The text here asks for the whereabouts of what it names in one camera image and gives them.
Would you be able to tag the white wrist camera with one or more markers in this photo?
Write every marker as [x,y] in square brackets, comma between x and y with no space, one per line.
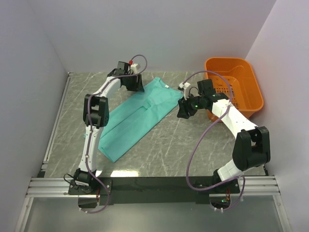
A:
[134,67]
[184,87]

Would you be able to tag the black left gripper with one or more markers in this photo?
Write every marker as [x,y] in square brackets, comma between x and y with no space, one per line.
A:
[138,85]

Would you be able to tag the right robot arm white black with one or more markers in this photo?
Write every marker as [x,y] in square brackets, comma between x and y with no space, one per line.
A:
[252,143]

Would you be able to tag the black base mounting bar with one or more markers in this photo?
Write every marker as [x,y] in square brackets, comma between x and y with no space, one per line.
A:
[124,190]

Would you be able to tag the orange plastic basket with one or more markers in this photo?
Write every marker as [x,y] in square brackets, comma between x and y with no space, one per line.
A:
[247,97]

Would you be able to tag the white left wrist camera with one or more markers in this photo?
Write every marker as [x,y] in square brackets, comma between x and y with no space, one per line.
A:
[134,67]

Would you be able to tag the teal t shirt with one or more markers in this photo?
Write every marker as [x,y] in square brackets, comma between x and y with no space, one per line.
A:
[136,116]

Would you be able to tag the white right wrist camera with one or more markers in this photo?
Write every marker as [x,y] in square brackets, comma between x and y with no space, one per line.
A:
[184,87]

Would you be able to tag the aluminium frame rail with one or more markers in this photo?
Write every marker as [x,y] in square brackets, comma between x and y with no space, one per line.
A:
[51,187]

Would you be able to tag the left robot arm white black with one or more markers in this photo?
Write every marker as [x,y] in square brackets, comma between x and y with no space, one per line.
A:
[96,117]

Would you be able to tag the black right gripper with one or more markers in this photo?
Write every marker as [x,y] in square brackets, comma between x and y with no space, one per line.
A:
[184,108]

